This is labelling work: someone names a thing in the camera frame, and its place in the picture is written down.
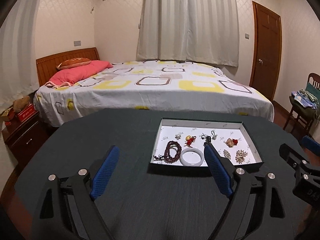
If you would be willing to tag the white jade bangle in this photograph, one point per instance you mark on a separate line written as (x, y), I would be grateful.
(191, 157)

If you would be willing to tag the brown wooden door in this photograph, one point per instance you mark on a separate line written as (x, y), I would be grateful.
(267, 50)

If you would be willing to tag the bed with patterned sheet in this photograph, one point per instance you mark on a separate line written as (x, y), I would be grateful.
(151, 85)

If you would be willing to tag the pink flower tassel brooch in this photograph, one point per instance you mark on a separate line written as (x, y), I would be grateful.
(240, 156)

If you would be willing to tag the red gift box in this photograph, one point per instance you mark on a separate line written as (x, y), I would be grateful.
(25, 113)

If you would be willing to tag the rose gold flower brooch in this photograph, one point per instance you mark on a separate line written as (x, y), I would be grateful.
(229, 142)

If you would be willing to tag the wooden chair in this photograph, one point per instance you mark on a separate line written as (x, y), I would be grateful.
(300, 115)

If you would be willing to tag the black bead tassel strand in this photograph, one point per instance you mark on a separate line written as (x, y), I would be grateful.
(159, 158)

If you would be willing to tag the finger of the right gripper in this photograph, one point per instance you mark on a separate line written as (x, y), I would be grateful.
(309, 143)

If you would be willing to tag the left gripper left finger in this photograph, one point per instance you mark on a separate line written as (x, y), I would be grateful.
(63, 199)

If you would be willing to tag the white grey curtain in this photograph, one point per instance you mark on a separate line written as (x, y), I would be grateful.
(204, 31)

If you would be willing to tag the pink folded quilt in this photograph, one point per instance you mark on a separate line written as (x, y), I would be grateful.
(70, 76)

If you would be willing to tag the brown plush toy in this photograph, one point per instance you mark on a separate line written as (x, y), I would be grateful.
(19, 104)

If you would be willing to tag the pile of clothes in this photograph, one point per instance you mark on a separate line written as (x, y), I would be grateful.
(307, 98)

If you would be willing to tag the silver crystal leaf brooch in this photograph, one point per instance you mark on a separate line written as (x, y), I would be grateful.
(226, 154)

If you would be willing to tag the dark wooden nightstand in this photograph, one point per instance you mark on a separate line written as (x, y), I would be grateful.
(25, 138)

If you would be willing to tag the dark grey tablecloth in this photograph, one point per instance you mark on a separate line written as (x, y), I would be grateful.
(140, 205)

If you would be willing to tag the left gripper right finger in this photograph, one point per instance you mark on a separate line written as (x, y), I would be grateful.
(256, 207)

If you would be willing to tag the green tray white lining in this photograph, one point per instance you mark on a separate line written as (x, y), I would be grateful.
(216, 132)

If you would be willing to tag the orange brown pillow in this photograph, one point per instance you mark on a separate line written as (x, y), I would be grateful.
(75, 62)

